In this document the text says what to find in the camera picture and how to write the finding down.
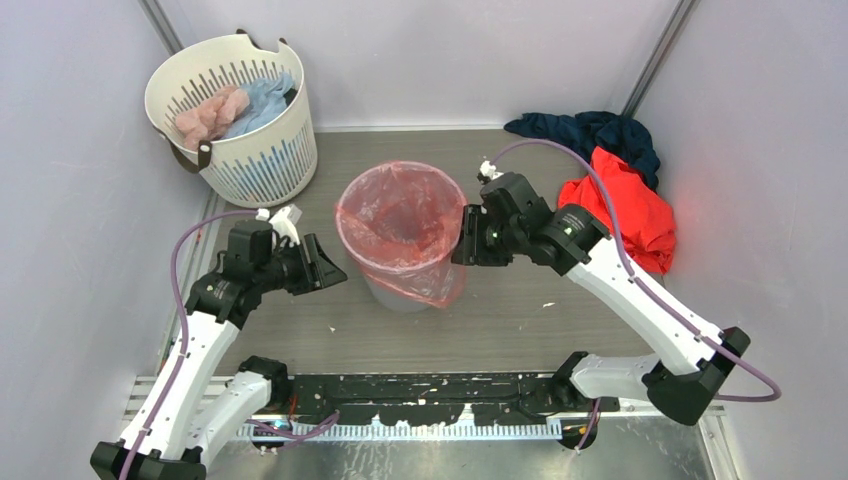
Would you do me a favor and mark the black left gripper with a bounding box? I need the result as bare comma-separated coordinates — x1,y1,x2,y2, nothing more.
255,233,346,295

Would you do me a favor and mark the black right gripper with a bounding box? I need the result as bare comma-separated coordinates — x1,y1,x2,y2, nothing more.
452,203,525,266

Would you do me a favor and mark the grey plastic trash bin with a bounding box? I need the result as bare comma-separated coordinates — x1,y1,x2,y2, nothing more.
363,276,430,314

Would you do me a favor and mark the red plastic trash bag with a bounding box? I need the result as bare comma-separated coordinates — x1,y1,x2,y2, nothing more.
334,161,467,308

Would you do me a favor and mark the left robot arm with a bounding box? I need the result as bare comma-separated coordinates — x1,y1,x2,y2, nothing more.
90,213,347,479

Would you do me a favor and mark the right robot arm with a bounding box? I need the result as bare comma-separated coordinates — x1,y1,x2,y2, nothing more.
451,172,750,426

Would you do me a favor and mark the navy blue cloth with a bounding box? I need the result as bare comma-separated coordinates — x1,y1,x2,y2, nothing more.
504,111,661,191

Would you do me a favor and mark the white slotted laundry basket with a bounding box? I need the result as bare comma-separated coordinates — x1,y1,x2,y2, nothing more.
144,30,318,208

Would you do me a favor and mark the light blue plastic bag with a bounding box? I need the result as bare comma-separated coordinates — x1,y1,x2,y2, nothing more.
223,72,298,139

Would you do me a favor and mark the red cloth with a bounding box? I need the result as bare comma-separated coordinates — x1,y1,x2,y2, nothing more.
590,147,677,275

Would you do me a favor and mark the pink plastic bag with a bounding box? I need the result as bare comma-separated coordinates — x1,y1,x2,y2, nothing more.
175,85,250,151

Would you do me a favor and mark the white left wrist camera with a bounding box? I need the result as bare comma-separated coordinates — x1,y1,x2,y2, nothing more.
269,204,302,245

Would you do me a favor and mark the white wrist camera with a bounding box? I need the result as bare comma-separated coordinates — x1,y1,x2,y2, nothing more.
476,160,503,185
269,204,302,245

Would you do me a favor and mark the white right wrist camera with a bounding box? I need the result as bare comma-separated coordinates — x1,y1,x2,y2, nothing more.
476,160,503,185

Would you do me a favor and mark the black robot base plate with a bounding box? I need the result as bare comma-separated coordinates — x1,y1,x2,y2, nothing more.
259,372,592,427

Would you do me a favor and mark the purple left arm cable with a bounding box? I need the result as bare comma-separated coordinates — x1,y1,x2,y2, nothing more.
116,208,340,480

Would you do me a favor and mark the aluminium frame rail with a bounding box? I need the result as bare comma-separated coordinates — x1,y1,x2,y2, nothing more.
122,375,684,445

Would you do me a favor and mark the right aluminium corner post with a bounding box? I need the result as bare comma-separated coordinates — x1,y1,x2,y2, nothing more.
620,0,699,118

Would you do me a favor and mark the aluminium corner post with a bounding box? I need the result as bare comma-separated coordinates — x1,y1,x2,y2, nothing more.
138,0,184,54
620,0,699,118

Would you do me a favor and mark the left aluminium corner post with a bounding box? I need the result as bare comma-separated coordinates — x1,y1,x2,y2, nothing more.
138,0,184,54

